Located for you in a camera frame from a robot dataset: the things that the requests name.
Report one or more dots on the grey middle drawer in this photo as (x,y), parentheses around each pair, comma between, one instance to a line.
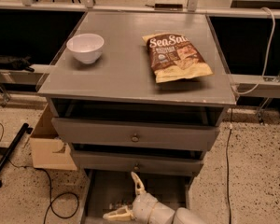
(137,163)

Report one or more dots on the cardboard box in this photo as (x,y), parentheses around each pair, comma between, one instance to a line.
(48,150)

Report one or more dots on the grey bottom drawer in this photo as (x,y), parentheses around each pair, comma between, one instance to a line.
(108,187)

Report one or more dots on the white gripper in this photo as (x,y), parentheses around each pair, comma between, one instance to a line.
(144,207)

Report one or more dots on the black metal pole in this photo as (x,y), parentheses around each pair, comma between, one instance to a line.
(7,151)

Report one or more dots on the white bowl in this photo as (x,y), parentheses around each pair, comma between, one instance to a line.
(86,48)

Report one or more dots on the black bag on rail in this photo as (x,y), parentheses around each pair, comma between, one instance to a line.
(15,63)

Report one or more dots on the brown sea salt chip bag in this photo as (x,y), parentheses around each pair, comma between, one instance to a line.
(173,57)

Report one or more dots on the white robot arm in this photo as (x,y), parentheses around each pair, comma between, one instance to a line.
(162,214)

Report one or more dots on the black flat device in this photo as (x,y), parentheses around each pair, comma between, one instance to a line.
(170,7)

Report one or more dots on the clear plastic water bottle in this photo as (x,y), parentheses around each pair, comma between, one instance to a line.
(119,204)

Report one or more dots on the grey top drawer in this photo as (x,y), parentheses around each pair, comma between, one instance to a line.
(135,134)

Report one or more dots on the grey drawer cabinet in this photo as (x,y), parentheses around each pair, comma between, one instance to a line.
(121,86)

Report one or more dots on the grey drawer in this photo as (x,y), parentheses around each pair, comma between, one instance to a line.
(108,187)
(135,134)
(137,163)

